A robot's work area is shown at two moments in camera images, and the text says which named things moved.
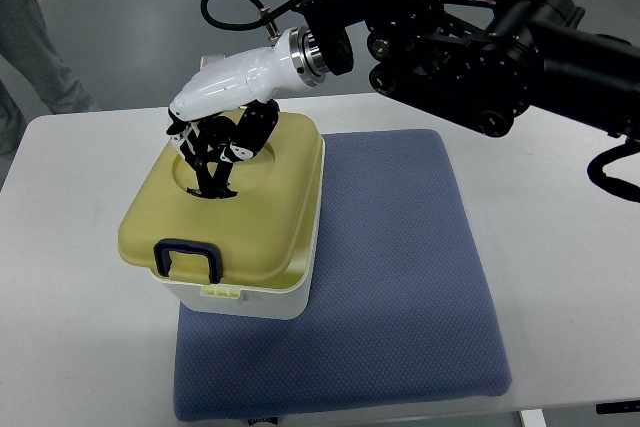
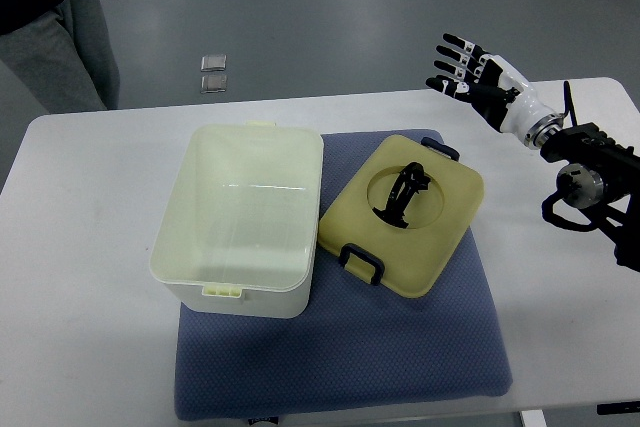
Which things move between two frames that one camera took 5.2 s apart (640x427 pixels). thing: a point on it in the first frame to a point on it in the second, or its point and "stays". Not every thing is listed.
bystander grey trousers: (27, 45) to (65, 60)
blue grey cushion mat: (401, 314) stays
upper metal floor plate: (209, 58) stays
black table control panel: (618, 407) stays
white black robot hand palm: (293, 60) to (521, 111)
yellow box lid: (263, 235) to (402, 220)
